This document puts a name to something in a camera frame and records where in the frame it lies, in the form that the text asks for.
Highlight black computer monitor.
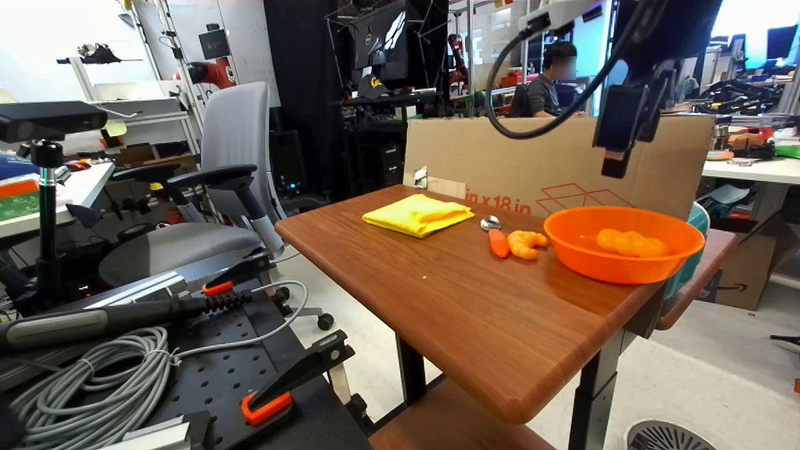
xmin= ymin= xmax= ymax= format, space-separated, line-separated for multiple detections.
xmin=327 ymin=2 xmax=420 ymax=102

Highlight white work table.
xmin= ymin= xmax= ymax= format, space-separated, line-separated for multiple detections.
xmin=700 ymin=156 xmax=800 ymax=188

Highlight black clamp orange handle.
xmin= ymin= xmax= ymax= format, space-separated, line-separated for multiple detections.
xmin=238 ymin=327 xmax=358 ymax=430

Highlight black pegboard cart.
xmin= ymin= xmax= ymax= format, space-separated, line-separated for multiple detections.
xmin=0 ymin=283 xmax=372 ymax=450

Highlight teal container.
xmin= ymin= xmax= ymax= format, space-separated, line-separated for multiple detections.
xmin=660 ymin=201 xmax=713 ymax=303

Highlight red black device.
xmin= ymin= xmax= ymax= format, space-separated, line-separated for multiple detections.
xmin=188 ymin=23 xmax=238 ymax=90

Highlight lower wooden shelf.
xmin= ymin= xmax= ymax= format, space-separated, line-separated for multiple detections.
xmin=368 ymin=377 xmax=557 ymax=450

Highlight grey coiled cable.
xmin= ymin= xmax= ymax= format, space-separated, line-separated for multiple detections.
xmin=7 ymin=277 xmax=312 ymax=450

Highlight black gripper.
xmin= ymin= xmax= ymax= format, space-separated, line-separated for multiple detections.
xmin=593 ymin=81 xmax=669 ymax=181

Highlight long black bar clamp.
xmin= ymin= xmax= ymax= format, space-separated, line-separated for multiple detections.
xmin=0 ymin=277 xmax=295 ymax=353

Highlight large cardboard box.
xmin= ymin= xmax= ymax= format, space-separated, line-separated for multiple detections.
xmin=403 ymin=112 xmax=718 ymax=222

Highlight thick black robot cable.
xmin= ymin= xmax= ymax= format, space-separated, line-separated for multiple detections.
xmin=485 ymin=0 xmax=669 ymax=143

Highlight yellow folded cloth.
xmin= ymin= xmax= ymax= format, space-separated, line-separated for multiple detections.
xmin=359 ymin=192 xmax=478 ymax=241

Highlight grey office chair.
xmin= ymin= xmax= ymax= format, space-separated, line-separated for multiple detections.
xmin=98 ymin=81 xmax=335 ymax=332

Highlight small cardboard box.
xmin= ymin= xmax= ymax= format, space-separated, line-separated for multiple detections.
xmin=708 ymin=198 xmax=800 ymax=313

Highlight orange lumpy toy food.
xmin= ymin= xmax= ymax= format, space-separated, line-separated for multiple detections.
xmin=594 ymin=225 xmax=673 ymax=258

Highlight seated person dark hair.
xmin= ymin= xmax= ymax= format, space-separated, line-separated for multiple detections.
xmin=508 ymin=41 xmax=582 ymax=120

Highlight white shelf rack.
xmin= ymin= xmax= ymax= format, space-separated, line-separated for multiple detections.
xmin=55 ymin=0 xmax=210 ymax=153

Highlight orange curled toy food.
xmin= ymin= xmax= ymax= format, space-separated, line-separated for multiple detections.
xmin=508 ymin=227 xmax=549 ymax=265

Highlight brown wooden table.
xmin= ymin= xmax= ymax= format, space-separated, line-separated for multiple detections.
xmin=272 ymin=183 xmax=739 ymax=450

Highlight orange plastic bowl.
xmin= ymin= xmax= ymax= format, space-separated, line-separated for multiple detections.
xmin=540 ymin=206 xmax=708 ymax=287

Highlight black round floor fan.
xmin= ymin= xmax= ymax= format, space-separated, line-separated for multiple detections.
xmin=624 ymin=418 xmax=720 ymax=450

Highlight white side table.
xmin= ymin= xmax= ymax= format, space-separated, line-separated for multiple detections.
xmin=0 ymin=158 xmax=118 ymax=241

